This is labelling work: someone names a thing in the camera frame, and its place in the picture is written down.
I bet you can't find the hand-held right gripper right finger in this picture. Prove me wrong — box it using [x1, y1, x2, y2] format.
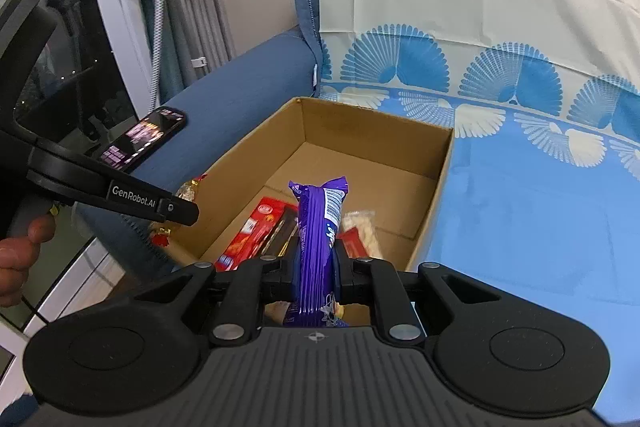
[331, 239, 501, 346]

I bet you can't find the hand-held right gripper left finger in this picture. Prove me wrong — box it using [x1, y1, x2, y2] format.
[132, 239, 302, 349]

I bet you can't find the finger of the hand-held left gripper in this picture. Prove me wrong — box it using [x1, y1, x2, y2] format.
[157, 195, 201, 228]

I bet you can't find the red and gold candy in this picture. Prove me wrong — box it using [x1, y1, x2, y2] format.
[150, 174, 209, 248]

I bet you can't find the small red snack packet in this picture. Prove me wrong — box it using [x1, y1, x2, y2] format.
[336, 228, 365, 260]

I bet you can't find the purple snack packet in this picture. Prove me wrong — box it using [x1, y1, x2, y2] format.
[287, 177, 349, 329]

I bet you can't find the brown cardboard box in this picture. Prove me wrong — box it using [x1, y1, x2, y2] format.
[167, 97, 455, 328]

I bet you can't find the clear packet of white snacks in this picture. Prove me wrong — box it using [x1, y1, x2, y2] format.
[340, 209, 377, 260]

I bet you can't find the person's left hand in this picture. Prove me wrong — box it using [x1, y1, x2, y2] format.
[0, 213, 56, 308]

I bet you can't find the black snack bar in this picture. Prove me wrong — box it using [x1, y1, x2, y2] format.
[265, 206, 301, 260]

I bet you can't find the red snack packet blue end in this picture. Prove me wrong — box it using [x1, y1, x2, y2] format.
[216, 199, 288, 272]

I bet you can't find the black smartphone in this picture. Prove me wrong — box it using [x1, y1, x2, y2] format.
[97, 106, 188, 168]

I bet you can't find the blue fabric sofa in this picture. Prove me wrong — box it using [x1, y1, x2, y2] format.
[75, 0, 326, 269]

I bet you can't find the blue fan print bed sheet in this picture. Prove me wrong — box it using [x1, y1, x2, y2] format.
[314, 0, 640, 414]

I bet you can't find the white window frame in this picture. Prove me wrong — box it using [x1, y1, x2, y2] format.
[77, 0, 162, 112]

